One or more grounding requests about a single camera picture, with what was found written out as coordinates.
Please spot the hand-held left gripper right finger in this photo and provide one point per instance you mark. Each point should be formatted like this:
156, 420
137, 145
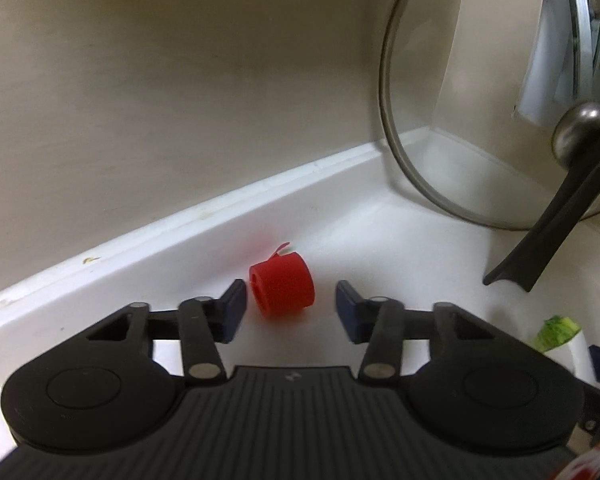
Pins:
347, 310

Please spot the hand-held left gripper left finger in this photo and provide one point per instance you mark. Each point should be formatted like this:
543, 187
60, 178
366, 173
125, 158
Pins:
235, 310

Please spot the red bottle cap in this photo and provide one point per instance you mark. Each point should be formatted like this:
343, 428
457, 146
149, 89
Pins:
282, 285

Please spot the white green scallion piece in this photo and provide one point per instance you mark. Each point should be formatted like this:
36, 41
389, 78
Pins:
555, 332

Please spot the glass pot lid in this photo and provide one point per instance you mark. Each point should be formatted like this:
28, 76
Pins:
555, 230

